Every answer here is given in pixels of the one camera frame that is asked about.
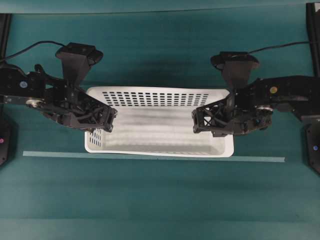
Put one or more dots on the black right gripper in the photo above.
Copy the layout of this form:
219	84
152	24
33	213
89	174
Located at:
241	112

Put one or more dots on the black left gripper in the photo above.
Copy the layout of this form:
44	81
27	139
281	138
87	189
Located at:
71	106

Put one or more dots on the white perforated plastic basket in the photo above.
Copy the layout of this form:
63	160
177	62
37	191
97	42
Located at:
157	121

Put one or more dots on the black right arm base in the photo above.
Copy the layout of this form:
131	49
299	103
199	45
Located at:
311	126

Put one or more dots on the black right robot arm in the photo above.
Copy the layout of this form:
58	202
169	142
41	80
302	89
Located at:
299	95

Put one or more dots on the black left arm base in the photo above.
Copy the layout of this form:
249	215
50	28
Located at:
8	140

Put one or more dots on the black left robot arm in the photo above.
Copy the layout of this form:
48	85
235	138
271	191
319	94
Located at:
16	87

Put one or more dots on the pale green tape strip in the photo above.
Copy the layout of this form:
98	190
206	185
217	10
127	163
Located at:
111	156

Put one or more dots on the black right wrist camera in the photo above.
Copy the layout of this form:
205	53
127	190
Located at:
235	67

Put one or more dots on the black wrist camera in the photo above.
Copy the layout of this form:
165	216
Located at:
235	67
77	60

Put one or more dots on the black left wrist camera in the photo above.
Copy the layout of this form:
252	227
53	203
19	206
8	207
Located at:
77	60

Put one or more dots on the black left frame rail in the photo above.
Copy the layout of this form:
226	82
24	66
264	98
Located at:
5	24

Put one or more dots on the black frame rail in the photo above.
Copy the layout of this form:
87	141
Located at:
313	32
5	24

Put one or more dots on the black right frame rail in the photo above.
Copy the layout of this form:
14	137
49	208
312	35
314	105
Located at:
313	32

